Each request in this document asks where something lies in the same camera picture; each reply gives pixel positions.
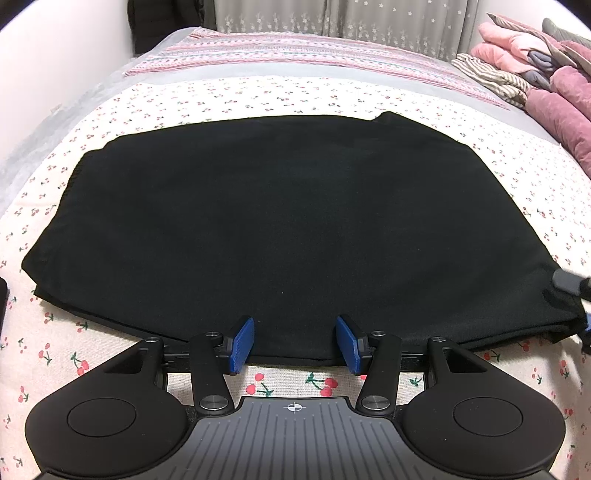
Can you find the black pants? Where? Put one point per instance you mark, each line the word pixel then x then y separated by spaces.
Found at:
pixel 277 207

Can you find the grey star print curtain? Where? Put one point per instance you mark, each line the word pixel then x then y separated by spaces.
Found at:
pixel 392 23

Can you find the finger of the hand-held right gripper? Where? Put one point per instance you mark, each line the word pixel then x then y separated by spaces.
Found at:
pixel 565 280
pixel 588 330

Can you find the dark cloth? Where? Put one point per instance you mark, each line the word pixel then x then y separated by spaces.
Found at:
pixel 2 300

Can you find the grey pillow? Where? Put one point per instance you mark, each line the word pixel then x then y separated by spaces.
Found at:
pixel 568 32

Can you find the striped folded cloth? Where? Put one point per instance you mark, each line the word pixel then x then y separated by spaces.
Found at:
pixel 494 78

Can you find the black hanging jacket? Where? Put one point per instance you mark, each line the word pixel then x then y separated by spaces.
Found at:
pixel 157 18

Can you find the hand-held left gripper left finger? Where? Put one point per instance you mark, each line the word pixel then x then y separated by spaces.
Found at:
pixel 242 344

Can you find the pink striped blanket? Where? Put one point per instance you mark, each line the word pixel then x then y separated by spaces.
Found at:
pixel 323 50

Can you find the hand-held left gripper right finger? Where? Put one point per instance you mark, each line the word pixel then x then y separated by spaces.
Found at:
pixel 348 344

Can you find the grey blanket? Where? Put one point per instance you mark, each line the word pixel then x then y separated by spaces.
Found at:
pixel 277 71

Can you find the grey folded garment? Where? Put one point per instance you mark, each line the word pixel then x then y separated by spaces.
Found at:
pixel 540 62

